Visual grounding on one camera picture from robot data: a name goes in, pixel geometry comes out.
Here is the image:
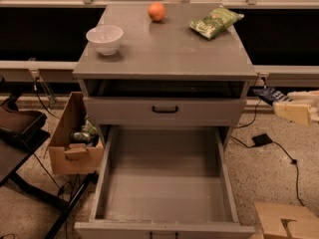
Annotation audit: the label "cardboard box bottom right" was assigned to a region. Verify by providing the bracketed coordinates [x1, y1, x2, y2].
[254, 202, 319, 239]

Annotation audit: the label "black cable on left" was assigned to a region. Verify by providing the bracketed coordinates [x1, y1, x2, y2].
[32, 77, 61, 120]

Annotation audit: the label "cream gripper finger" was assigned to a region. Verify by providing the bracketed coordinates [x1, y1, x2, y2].
[287, 91, 319, 104]
[273, 102, 319, 125]

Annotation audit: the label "black drawer handle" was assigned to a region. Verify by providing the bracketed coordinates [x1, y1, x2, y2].
[152, 106, 178, 114]

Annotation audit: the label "blue rxbar blueberry bar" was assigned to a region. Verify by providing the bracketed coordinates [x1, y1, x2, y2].
[253, 87, 290, 106]

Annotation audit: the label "green items in box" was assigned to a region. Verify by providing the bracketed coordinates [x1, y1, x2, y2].
[70, 116, 99, 146]

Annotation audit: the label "orange fruit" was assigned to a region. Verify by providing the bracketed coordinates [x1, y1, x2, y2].
[148, 2, 165, 22]

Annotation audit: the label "black adapter cable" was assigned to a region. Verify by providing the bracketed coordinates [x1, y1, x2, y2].
[230, 95, 305, 207]

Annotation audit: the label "white ceramic bowl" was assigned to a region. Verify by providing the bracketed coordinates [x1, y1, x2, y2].
[86, 25, 124, 55]

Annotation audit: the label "dark chair on left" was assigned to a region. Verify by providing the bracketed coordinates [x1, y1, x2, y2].
[0, 75, 99, 239]

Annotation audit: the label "open cardboard box left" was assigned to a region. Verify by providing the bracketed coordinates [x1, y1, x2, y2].
[48, 92, 104, 174]

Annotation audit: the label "grey drawer cabinet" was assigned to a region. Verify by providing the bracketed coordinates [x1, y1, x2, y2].
[73, 2, 256, 144]

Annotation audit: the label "black power adapter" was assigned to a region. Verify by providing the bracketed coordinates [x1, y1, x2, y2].
[252, 133, 272, 146]

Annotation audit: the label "closed grey top drawer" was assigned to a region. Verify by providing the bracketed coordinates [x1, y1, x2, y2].
[84, 97, 246, 126]

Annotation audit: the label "green chip bag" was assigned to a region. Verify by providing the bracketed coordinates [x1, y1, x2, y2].
[189, 7, 244, 40]

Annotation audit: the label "open grey middle drawer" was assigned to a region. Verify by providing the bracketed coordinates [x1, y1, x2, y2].
[75, 126, 255, 239]

